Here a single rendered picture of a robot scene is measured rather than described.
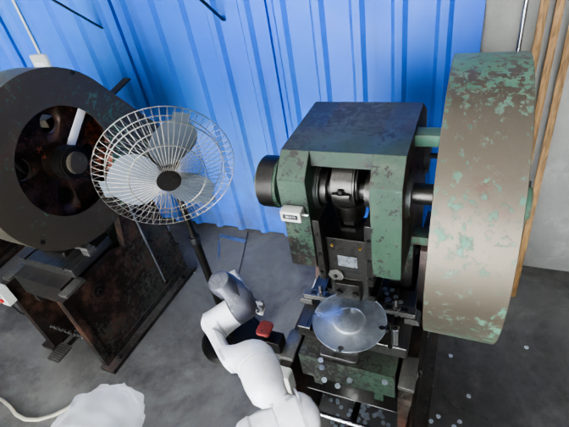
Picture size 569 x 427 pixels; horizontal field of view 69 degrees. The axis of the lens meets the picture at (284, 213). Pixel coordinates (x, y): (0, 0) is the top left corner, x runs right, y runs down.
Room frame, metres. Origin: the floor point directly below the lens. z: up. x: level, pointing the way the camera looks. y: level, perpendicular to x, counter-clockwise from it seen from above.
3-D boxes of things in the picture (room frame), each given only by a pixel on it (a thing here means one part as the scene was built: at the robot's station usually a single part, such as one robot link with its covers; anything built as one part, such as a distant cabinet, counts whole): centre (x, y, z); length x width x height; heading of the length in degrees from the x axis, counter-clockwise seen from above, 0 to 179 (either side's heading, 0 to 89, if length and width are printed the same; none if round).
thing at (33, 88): (2.28, 1.12, 0.87); 1.53 x 0.99 x 1.74; 150
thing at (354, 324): (1.03, -0.17, 0.78); 0.29 x 0.29 x 0.01
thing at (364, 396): (1.15, -0.23, 0.31); 0.43 x 0.42 x 0.01; 62
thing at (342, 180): (1.14, -0.23, 1.27); 0.21 x 0.12 x 0.34; 152
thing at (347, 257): (1.11, -0.21, 1.04); 0.17 x 0.15 x 0.30; 152
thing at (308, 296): (1.22, -0.08, 0.76); 0.17 x 0.06 x 0.10; 62
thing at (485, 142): (1.08, -0.57, 1.33); 1.03 x 0.28 x 0.82; 152
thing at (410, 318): (1.06, -0.38, 0.76); 0.17 x 0.06 x 0.10; 62
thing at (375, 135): (1.27, -0.30, 0.83); 0.79 x 0.43 x 1.34; 152
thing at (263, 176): (1.28, -0.02, 1.31); 0.22 x 0.12 x 0.22; 152
